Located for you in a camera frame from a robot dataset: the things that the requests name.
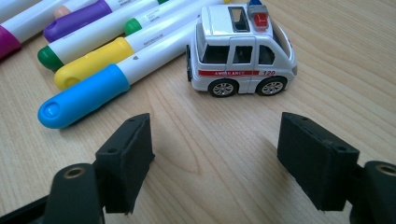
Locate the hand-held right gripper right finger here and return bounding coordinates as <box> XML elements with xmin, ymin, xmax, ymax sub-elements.
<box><xmin>276</xmin><ymin>111</ymin><xmax>362</xmax><ymax>213</ymax></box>

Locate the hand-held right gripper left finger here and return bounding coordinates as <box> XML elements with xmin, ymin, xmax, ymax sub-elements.
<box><xmin>93</xmin><ymin>112</ymin><xmax>156</xmax><ymax>217</ymax></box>

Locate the blue capped white marker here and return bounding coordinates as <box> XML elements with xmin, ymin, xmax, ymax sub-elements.
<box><xmin>36</xmin><ymin>18</ymin><xmax>204</xmax><ymax>130</ymax></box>

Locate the yellow capped white marker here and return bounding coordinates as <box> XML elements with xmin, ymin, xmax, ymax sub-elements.
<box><xmin>53</xmin><ymin>0</ymin><xmax>232</xmax><ymax>91</ymax></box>

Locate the dark green capped white marker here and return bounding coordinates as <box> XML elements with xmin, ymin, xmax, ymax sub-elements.
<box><xmin>36</xmin><ymin>0</ymin><xmax>171</xmax><ymax>72</ymax></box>

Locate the light green capped white marker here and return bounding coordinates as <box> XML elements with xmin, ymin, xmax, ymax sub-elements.
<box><xmin>124</xmin><ymin>0</ymin><xmax>225</xmax><ymax>35</ymax></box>

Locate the purple capped white marker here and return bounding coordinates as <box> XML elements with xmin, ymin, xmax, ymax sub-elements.
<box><xmin>43</xmin><ymin>0</ymin><xmax>157</xmax><ymax>44</ymax></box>

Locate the magenta capped white marker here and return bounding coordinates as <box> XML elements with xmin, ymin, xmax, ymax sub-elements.
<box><xmin>0</xmin><ymin>0</ymin><xmax>71</xmax><ymax>61</ymax></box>

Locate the red capped white marker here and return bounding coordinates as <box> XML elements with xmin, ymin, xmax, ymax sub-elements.
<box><xmin>0</xmin><ymin>0</ymin><xmax>43</xmax><ymax>23</ymax></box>

